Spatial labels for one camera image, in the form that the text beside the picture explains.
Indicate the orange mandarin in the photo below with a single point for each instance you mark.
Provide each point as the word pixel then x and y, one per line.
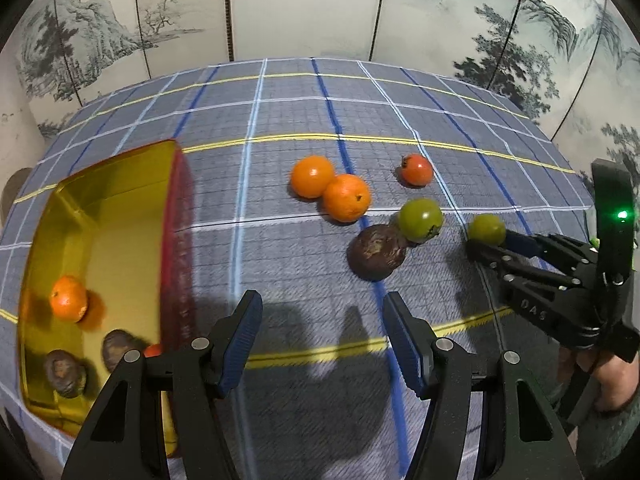
pixel 346 198
pixel 68 299
pixel 312 176

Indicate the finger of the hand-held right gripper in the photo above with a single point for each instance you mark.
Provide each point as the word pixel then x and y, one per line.
pixel 492 259
pixel 522 244

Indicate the dark brown passion fruit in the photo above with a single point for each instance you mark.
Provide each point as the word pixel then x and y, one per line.
pixel 375 252

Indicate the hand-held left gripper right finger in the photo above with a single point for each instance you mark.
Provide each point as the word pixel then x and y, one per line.
pixel 405 347

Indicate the person's right forearm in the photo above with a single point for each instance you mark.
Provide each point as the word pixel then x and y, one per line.
pixel 620 437

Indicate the person's right hand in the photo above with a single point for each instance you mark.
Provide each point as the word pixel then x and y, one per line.
pixel 607 382

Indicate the green tomato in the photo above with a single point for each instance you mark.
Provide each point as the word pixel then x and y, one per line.
pixel 420 219
pixel 486 229

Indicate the painted landscape folding screen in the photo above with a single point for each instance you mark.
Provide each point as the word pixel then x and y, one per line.
pixel 300 10

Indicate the round brown stool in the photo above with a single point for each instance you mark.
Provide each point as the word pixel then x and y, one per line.
pixel 15 187

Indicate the blue plaid tablecloth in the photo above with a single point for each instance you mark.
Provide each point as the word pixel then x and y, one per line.
pixel 300 110

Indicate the red tomato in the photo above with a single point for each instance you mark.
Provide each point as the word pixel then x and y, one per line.
pixel 417 170
pixel 152 351

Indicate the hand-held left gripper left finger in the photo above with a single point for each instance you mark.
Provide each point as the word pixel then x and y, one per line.
pixel 240 347

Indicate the red tin box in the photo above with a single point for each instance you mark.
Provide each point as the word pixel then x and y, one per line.
pixel 110 240

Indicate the dark brown water chestnut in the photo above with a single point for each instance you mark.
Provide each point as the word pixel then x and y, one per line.
pixel 117 350

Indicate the green tissue pack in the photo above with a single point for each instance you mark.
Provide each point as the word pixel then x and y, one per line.
pixel 594 244

